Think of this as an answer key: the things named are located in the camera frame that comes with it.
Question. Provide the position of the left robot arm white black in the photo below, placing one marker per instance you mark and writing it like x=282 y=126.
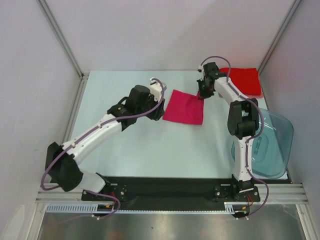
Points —
x=63 y=160

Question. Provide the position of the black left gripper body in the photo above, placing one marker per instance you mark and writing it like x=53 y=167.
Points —
x=155 y=114

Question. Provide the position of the teal transparent plastic bin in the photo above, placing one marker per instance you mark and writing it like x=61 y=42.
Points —
x=268 y=154

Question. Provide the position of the aluminium frame post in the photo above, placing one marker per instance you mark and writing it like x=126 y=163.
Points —
x=54 y=25
x=279 y=34

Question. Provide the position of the right aluminium frame post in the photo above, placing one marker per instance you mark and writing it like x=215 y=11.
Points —
x=279 y=34

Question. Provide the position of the front aluminium frame rail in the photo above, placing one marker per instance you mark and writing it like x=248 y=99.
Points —
x=282 y=194

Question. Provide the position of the left aluminium frame post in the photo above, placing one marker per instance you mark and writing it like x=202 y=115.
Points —
x=54 y=25

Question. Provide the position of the folded red t shirt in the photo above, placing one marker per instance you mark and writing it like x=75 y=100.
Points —
x=247 y=80

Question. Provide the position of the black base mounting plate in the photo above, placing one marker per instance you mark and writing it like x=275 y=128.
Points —
x=173 y=194

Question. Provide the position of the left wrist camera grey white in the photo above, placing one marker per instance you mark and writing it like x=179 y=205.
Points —
x=157 y=89

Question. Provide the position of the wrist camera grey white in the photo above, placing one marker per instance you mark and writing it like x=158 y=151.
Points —
x=157 y=89
x=200 y=68

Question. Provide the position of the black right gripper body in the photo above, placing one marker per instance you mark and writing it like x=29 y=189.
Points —
x=204 y=88

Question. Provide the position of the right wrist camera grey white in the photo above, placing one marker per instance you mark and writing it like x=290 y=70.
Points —
x=200 y=68

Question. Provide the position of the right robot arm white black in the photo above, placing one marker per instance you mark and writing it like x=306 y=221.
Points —
x=242 y=123

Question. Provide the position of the magenta pink t shirt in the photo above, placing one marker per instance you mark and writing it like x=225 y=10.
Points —
x=185 y=108

